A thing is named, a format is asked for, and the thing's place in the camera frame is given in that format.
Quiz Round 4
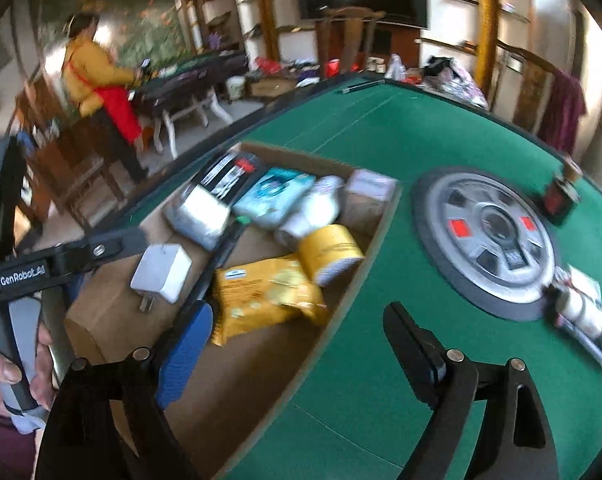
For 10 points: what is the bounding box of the purple cloth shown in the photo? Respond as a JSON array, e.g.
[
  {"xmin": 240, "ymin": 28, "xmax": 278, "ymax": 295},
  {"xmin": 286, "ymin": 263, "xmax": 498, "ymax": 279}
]
[{"xmin": 538, "ymin": 67, "xmax": 588, "ymax": 156}]

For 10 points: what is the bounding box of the dark ink bottle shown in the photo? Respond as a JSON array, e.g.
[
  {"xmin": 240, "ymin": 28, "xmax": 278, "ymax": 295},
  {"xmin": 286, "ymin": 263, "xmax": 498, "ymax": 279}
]
[{"xmin": 543, "ymin": 157, "xmax": 584, "ymax": 226}]

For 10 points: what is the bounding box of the floral wall painting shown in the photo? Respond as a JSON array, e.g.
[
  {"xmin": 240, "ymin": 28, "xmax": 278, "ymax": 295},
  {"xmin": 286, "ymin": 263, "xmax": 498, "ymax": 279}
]
[{"xmin": 31, "ymin": 0, "xmax": 196, "ymax": 61}]

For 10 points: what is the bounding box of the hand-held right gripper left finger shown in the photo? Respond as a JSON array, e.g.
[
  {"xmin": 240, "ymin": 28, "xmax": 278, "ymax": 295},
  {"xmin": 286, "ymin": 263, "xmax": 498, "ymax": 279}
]
[{"xmin": 35, "ymin": 301, "xmax": 216, "ymax": 480}]

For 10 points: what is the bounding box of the small white and red box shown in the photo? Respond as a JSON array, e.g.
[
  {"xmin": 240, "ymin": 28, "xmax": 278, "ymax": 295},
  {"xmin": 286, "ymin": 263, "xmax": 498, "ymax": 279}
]
[{"xmin": 563, "ymin": 265, "xmax": 602, "ymax": 306}]

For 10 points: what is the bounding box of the yellow snack packet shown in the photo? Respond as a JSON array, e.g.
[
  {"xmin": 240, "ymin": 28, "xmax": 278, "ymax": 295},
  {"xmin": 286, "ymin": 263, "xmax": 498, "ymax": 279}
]
[{"xmin": 210, "ymin": 255, "xmax": 329, "ymax": 347}]

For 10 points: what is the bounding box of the long red and white box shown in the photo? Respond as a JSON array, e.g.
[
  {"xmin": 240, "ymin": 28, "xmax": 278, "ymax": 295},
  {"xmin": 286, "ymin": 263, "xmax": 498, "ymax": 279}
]
[{"xmin": 556, "ymin": 312, "xmax": 602, "ymax": 375}]

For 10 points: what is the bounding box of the dark table with white legs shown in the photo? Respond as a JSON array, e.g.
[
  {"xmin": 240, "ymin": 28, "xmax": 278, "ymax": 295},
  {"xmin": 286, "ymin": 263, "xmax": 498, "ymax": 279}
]
[{"xmin": 131, "ymin": 50, "xmax": 249, "ymax": 161}]

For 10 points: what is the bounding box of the golden pillar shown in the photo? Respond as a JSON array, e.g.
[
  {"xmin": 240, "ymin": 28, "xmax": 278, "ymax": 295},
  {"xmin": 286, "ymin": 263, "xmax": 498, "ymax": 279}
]
[{"xmin": 476, "ymin": 0, "xmax": 504, "ymax": 101}]

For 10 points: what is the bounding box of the white medicine bottle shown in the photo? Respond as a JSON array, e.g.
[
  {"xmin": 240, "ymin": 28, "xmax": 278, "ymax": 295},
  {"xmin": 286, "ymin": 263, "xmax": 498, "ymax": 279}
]
[{"xmin": 275, "ymin": 175, "xmax": 346, "ymax": 250}]

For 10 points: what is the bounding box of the dark wooden chair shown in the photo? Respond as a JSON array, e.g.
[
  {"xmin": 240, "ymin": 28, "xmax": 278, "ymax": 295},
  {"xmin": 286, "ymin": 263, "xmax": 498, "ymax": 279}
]
[{"xmin": 11, "ymin": 75, "xmax": 126, "ymax": 221}]

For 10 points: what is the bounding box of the blue cartoon tissue pack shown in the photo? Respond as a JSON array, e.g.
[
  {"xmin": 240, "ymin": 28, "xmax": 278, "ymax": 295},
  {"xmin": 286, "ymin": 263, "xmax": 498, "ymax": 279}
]
[{"xmin": 232, "ymin": 167, "xmax": 316, "ymax": 231}]

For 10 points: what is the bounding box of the patterned cloth bag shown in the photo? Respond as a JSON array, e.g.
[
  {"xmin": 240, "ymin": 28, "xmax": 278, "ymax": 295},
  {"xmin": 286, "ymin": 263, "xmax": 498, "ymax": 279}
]
[{"xmin": 421, "ymin": 55, "xmax": 489, "ymax": 108}]

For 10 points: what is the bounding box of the white charger plug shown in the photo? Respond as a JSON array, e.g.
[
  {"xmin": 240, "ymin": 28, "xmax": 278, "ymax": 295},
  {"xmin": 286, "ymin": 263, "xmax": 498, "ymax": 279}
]
[{"xmin": 130, "ymin": 243, "xmax": 192, "ymax": 313}]

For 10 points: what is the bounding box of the small beige box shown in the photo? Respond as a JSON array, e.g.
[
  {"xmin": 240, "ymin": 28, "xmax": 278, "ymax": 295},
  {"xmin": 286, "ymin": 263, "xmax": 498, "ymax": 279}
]
[{"xmin": 342, "ymin": 169, "xmax": 399, "ymax": 241}]

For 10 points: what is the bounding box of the black marker pen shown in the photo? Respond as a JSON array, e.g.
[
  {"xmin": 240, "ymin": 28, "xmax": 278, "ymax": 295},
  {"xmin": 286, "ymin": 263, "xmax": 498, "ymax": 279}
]
[{"xmin": 178, "ymin": 220, "xmax": 249, "ymax": 321}]

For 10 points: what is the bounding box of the round grey table console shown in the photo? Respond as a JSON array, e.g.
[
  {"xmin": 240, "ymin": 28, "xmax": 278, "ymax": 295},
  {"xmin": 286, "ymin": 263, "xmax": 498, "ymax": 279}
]
[{"xmin": 412, "ymin": 166, "xmax": 562, "ymax": 322}]

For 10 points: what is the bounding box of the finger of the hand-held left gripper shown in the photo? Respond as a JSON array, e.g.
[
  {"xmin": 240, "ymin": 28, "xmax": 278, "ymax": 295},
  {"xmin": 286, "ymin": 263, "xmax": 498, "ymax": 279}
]
[{"xmin": 48, "ymin": 228, "xmax": 149, "ymax": 286}]

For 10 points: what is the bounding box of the black and white plastic bag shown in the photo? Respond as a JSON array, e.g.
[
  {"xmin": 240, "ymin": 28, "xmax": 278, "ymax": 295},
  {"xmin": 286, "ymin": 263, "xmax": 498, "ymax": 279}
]
[{"xmin": 163, "ymin": 151, "xmax": 268, "ymax": 252}]

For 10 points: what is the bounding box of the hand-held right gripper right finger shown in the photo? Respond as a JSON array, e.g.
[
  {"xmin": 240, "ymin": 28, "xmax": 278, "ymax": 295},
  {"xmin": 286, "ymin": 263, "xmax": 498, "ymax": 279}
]
[{"xmin": 383, "ymin": 302, "xmax": 560, "ymax": 480}]

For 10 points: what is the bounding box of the carved wooden chair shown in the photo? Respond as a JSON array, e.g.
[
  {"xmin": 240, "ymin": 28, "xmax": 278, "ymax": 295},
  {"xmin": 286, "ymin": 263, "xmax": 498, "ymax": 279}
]
[{"xmin": 496, "ymin": 40, "xmax": 556, "ymax": 133}]

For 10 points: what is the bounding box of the brown cardboard box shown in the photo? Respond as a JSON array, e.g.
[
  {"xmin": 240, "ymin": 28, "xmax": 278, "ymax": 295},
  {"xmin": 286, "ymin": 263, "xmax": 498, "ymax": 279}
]
[{"xmin": 63, "ymin": 141, "xmax": 402, "ymax": 480}]

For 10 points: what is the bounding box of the person's maroon clothing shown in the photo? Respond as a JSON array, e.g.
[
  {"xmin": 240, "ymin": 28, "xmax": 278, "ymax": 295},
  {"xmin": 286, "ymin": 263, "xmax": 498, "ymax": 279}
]
[{"xmin": 0, "ymin": 405, "xmax": 36, "ymax": 480}]

